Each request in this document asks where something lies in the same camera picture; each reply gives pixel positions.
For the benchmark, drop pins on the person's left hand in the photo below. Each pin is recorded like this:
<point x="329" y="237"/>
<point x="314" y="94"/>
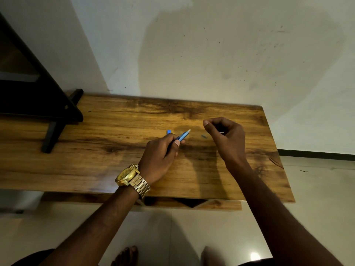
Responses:
<point x="155" y="160"/>

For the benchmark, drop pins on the person's right hand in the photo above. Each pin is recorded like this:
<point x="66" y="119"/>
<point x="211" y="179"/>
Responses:
<point x="228" y="145"/>

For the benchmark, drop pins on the person's left thumb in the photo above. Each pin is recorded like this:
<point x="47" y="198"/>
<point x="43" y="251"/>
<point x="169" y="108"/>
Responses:
<point x="174" y="148"/>

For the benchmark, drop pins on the person's right thumb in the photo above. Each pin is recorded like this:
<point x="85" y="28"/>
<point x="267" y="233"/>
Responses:
<point x="209" y="131"/>

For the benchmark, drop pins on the blue ballpoint pen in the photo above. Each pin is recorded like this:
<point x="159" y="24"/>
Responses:
<point x="183" y="135"/>

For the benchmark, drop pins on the person's left forearm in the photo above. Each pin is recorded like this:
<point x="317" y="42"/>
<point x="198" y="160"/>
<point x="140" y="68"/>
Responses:
<point x="97" y="227"/>

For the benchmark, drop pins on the person's right forearm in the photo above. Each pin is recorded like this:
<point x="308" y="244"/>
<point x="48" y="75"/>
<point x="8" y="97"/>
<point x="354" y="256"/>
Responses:
<point x="274" y="216"/>

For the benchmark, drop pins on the gold metal wristwatch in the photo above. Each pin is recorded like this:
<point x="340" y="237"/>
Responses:
<point x="131" y="178"/>

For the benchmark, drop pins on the person's left foot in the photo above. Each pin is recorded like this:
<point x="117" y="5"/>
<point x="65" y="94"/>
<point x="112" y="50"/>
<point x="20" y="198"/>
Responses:
<point x="126" y="256"/>

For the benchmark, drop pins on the black television stand foot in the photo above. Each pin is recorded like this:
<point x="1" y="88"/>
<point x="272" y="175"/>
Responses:
<point x="57" y="127"/>

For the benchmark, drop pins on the black television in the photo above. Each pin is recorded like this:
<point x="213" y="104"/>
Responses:
<point x="30" y="88"/>

